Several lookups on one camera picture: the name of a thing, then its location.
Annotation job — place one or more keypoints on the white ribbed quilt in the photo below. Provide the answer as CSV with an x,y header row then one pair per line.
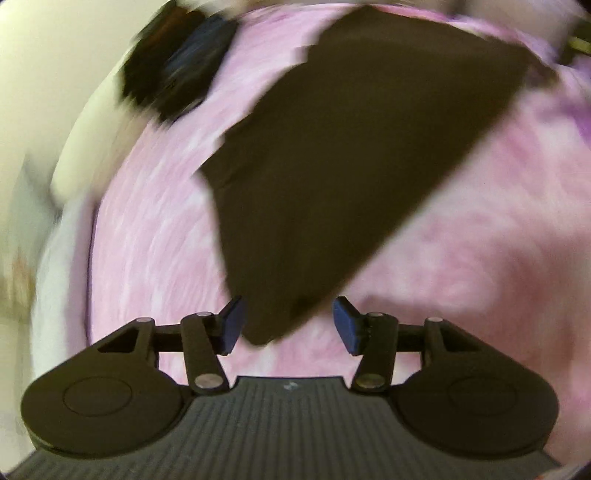
x,y
87,152

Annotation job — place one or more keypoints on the dark brown garment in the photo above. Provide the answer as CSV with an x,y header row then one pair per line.
x,y
346,161

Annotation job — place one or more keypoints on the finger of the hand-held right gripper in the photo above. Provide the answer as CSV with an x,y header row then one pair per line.
x,y
203,50

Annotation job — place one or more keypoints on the pink floral blanket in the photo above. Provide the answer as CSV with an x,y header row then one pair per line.
x,y
152,240

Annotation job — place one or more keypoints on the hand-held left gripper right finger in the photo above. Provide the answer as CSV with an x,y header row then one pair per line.
x,y
346,327

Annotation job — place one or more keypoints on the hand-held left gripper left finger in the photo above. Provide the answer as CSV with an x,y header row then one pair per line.
x,y
232,325

